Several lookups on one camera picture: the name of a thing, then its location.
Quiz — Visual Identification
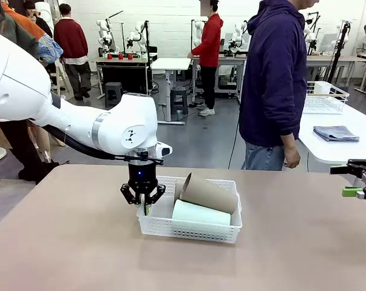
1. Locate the white wire dish rack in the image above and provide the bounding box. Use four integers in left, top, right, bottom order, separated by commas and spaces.
302, 81, 351, 116

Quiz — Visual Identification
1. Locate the white height-adjustable table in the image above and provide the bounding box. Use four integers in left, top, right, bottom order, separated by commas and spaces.
150, 57, 192, 126

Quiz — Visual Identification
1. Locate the black tripod stand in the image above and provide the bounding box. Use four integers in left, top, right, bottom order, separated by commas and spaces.
326, 21, 352, 85

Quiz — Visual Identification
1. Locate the table with black panel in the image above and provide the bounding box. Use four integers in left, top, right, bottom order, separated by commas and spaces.
87, 55, 155, 102

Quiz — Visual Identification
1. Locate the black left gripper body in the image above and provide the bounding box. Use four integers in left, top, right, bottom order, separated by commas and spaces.
127, 162, 159, 195

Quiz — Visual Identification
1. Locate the person in red hoodie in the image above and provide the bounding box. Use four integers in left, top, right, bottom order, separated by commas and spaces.
186, 0, 225, 117

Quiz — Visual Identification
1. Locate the person's right hand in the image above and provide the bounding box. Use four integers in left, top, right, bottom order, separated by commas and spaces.
283, 144, 302, 170

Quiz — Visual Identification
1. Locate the person in purple jacket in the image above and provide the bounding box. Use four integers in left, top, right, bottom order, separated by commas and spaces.
238, 0, 308, 172

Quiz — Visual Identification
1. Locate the person in orange patterned clothes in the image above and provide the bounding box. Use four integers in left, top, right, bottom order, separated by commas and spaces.
0, 1, 65, 65

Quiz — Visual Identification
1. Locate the grey plastic step stool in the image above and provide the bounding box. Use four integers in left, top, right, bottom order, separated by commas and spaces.
104, 82, 124, 109
170, 86, 190, 116

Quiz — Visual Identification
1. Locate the person in green jacket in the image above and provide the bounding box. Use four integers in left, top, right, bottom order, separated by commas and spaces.
0, 0, 61, 184

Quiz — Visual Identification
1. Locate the white side table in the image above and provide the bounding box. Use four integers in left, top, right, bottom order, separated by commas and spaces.
297, 102, 366, 186

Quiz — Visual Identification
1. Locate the black floor cable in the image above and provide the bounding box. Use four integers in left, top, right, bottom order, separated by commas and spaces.
228, 114, 242, 170

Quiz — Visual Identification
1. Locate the person in dark red sweater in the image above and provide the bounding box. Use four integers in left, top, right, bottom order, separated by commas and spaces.
53, 3, 93, 101

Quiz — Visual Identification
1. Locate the mint green cup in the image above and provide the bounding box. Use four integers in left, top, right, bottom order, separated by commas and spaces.
171, 198, 232, 227

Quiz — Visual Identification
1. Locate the white cup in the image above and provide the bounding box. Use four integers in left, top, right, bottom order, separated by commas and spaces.
313, 81, 332, 96

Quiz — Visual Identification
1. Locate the person in black clothes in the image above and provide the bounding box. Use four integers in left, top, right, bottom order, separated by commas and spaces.
22, 1, 55, 41

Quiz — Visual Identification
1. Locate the person's right forearm purple sleeve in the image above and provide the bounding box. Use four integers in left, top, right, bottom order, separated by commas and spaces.
279, 99, 302, 147

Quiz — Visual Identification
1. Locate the grey computer monitor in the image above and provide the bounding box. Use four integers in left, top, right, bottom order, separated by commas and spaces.
319, 33, 339, 54

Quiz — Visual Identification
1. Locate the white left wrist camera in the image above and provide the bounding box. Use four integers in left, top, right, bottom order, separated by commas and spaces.
155, 140, 174, 159

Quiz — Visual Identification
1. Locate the blue-grey cloth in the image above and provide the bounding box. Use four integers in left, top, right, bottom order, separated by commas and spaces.
313, 124, 361, 144

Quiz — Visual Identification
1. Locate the white perforated plastic basket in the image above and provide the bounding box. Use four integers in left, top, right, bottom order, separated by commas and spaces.
136, 175, 244, 245

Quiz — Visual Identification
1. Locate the brown cup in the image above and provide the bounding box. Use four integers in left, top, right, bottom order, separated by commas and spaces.
174, 172, 240, 215

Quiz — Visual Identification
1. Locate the long grey background table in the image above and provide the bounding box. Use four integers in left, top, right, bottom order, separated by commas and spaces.
305, 55, 366, 89

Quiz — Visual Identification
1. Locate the grey background work table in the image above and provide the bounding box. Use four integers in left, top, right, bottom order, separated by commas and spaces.
191, 54, 247, 104

